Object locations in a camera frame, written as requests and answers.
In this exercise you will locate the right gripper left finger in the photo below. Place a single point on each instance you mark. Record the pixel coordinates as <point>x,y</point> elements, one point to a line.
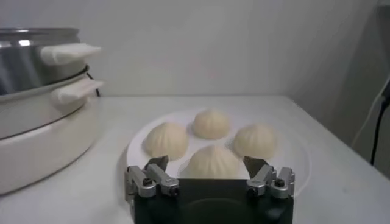
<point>138,181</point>

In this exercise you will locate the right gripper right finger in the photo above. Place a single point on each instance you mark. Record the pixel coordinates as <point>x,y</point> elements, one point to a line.
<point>283,182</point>

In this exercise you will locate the white steamed baozi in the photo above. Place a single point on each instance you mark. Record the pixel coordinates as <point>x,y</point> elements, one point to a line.
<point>211,123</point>
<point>255,140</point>
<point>213,162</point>
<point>166,140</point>

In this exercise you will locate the stainless steel steamer basket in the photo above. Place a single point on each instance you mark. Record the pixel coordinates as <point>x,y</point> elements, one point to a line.
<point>27,61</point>

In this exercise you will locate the white round plate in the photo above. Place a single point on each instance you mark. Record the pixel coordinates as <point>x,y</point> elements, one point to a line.
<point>289,158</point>

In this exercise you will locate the cream electric cooking pot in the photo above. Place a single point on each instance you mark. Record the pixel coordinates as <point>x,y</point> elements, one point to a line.
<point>39,146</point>

